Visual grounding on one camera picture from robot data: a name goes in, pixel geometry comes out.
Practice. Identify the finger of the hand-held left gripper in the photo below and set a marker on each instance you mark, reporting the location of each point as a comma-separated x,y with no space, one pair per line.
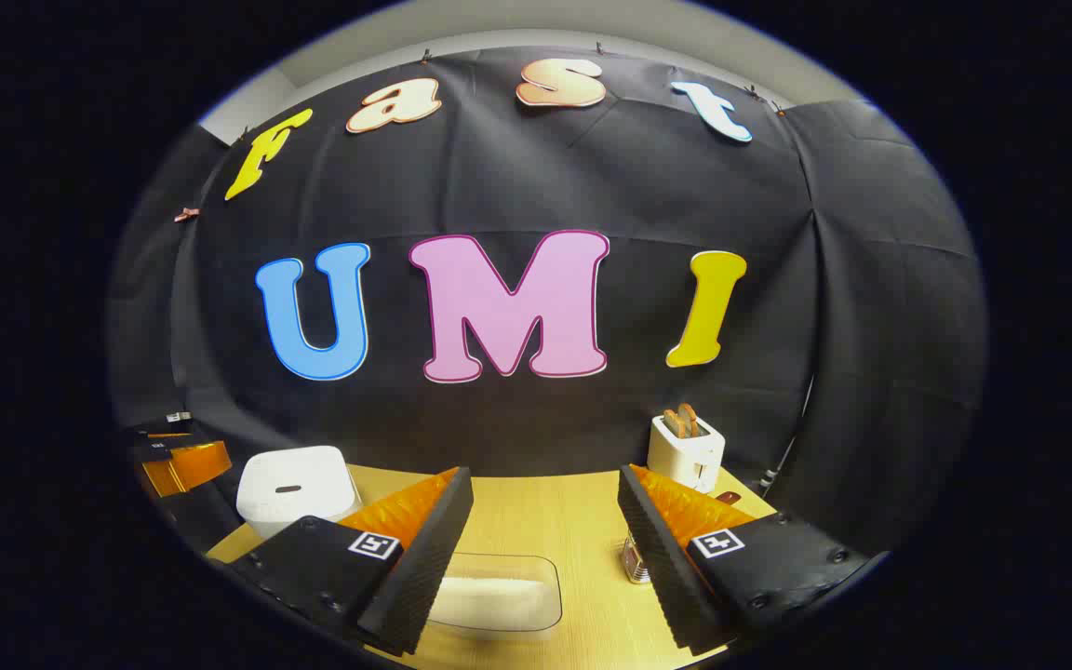
159,429
192,463

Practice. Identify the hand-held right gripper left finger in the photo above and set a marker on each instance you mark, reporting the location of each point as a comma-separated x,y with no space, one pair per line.
424,558

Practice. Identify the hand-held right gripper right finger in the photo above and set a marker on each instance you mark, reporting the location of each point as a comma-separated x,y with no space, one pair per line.
662,558

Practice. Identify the brown wooden spoon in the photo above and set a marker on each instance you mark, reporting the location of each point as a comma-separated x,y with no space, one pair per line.
730,498

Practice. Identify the white rice cooker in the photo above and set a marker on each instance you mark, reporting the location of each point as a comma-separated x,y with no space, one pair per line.
289,470

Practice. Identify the clear plastic rice box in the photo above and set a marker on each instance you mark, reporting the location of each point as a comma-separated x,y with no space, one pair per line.
499,596

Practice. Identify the white toaster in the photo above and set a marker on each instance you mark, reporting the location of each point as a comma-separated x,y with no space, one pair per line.
680,461

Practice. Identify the brown bread slice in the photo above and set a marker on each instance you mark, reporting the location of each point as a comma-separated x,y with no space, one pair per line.
689,419
673,423

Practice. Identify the brown cloth clip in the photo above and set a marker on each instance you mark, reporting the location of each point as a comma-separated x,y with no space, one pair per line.
187,214

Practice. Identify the black backdrop cloth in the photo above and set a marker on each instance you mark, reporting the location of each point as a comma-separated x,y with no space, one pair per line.
499,186

